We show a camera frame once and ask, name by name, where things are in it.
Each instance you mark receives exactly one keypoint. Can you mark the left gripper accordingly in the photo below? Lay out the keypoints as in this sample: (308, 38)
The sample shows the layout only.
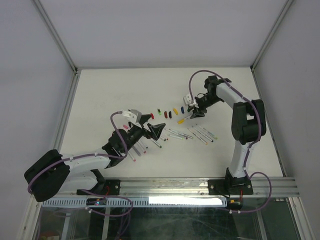
(155, 130)

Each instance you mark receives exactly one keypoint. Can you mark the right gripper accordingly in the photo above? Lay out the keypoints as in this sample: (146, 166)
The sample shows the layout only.
(200, 114)

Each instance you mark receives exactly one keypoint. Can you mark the green cap rainbow marker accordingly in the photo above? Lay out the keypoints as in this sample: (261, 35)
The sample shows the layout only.
(156, 143)

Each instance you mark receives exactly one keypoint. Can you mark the pink cap acrylic marker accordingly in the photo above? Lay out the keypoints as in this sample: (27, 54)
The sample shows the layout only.
(143, 147)

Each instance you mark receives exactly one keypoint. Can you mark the translucent grey highlighter pen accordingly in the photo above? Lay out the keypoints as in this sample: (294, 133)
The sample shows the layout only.
(136, 150)

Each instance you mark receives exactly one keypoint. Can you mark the blue cap marker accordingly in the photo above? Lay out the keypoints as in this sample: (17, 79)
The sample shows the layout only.
(204, 135)

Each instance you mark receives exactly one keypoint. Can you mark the magenta cap acrylic marker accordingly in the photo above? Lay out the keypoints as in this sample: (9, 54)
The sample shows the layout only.
(132, 157)

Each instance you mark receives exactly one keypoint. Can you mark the yellow cap long marker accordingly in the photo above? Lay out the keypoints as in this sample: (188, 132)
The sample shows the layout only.
(197, 136)

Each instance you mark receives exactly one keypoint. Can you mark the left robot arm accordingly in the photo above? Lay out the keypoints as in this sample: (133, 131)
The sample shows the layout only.
(54, 173)

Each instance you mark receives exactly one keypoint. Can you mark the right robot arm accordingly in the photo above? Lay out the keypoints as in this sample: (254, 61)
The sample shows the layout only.
(248, 125)

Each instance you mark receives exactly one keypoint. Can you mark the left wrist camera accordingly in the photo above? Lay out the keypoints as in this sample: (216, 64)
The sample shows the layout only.
(132, 115)

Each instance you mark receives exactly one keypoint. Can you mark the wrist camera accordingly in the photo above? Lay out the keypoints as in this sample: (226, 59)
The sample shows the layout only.
(132, 115)
(189, 101)

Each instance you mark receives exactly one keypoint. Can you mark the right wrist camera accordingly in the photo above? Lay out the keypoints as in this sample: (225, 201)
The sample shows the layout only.
(189, 101)

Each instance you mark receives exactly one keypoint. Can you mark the aluminium mounting rail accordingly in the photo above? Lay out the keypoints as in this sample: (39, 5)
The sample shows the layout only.
(260, 187)

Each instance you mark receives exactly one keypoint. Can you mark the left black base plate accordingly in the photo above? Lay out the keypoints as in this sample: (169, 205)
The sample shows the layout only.
(105, 187)

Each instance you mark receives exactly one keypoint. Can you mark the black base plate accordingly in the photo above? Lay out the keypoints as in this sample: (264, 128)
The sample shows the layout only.
(220, 187)
(105, 187)

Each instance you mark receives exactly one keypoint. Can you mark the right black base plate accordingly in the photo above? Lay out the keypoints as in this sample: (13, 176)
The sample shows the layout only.
(220, 187)

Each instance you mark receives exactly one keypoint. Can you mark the grey slotted cable duct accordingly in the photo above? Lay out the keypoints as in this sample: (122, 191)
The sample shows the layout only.
(136, 202)

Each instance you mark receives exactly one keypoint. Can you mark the left aluminium frame post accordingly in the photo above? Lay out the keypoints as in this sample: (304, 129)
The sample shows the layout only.
(54, 34)

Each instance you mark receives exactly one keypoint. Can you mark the aluminium frame post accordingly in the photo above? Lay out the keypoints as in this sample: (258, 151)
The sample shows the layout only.
(272, 32)
(54, 34)

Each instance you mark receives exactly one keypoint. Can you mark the right aluminium frame post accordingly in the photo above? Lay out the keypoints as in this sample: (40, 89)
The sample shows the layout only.
(272, 32)

